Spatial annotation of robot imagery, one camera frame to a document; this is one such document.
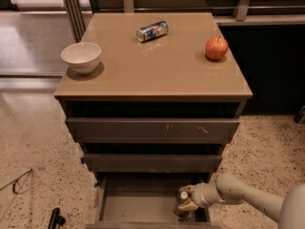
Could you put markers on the grey metal bar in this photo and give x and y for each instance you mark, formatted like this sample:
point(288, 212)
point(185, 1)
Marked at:
point(15, 179)

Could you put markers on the brown drawer cabinet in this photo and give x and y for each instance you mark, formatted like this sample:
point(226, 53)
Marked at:
point(167, 77)

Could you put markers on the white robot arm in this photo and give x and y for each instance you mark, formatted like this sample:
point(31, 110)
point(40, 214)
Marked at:
point(288, 212)

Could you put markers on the clear plastic bottle white cap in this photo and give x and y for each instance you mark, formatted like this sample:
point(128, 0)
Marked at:
point(181, 198)

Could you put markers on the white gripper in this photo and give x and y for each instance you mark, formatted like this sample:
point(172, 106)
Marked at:
point(198, 195)

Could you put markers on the dark object right edge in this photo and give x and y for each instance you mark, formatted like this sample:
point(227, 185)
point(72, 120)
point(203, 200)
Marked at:
point(300, 116)

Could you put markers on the red apple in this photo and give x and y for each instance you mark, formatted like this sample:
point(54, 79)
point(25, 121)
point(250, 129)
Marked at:
point(216, 47)

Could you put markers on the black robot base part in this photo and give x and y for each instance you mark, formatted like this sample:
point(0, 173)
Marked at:
point(56, 219)

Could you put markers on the grey top drawer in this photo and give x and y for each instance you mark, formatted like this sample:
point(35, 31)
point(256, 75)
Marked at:
point(152, 130)

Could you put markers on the white ceramic bowl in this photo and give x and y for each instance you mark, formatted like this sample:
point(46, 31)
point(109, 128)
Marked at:
point(82, 57)

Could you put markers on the grey open bottom drawer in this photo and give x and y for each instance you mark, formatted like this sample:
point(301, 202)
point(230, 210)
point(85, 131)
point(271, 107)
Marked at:
point(145, 201)

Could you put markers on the blue silver soda can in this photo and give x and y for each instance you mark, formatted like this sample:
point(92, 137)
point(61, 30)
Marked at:
point(152, 31)

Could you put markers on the grey middle drawer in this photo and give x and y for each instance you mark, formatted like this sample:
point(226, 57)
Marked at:
point(152, 163)

